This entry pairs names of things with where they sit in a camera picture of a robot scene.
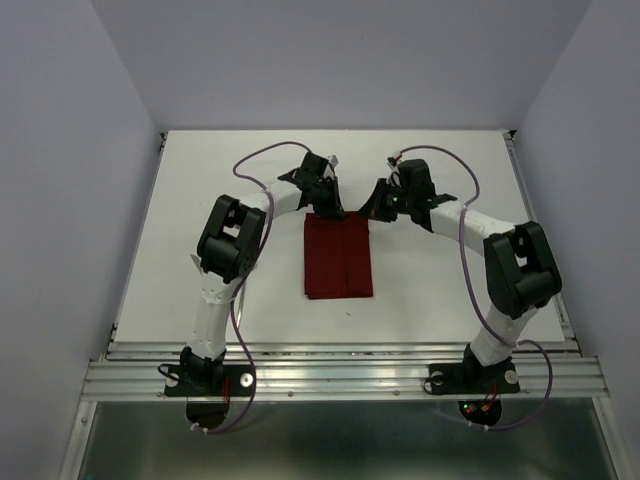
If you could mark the aluminium front frame rail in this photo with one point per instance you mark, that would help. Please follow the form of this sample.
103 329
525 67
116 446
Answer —
339 371

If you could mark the dark red cloth napkin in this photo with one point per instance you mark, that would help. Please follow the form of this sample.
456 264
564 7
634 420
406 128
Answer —
337 258

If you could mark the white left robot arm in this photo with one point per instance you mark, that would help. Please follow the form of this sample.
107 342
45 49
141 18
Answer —
230 245

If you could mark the silver metal spoon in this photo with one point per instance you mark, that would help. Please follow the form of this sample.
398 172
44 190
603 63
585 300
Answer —
238 309

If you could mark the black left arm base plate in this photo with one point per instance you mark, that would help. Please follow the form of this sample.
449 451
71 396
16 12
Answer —
227 381

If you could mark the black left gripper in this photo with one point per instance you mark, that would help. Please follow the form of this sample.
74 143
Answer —
333 208

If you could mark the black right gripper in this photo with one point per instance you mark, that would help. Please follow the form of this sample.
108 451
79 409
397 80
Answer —
373 205

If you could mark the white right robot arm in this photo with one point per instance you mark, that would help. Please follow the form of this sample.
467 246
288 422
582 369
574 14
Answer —
520 270

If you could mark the aluminium right side rail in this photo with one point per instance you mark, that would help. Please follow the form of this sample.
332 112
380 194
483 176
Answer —
541 275

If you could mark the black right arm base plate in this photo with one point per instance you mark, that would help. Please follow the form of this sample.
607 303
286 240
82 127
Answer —
467 380

